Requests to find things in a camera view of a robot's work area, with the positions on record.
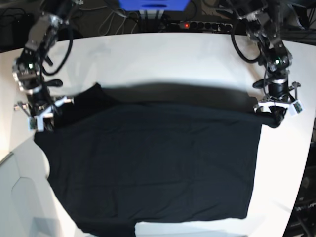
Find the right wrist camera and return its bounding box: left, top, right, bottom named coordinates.
left=27, top=117, right=44, bottom=132

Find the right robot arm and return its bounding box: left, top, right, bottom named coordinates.
left=12, top=0, right=83, bottom=132

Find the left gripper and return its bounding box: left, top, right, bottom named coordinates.
left=254, top=81, right=301, bottom=127

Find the white power strip red switch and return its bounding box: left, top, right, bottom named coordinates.
left=168, top=21, right=233, bottom=34

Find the black T-shirt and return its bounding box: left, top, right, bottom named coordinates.
left=34, top=85, right=270, bottom=237

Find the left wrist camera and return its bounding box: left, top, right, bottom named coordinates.
left=288, top=99, right=304, bottom=116

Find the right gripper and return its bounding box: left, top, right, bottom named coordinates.
left=13, top=95, right=74, bottom=132

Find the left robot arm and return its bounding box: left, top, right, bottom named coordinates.
left=227, top=0, right=304, bottom=128

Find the blue box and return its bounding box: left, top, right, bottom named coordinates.
left=119, top=0, right=190, bottom=11

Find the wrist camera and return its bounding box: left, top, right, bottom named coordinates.
left=27, top=117, right=44, bottom=132
left=288, top=99, right=304, bottom=116

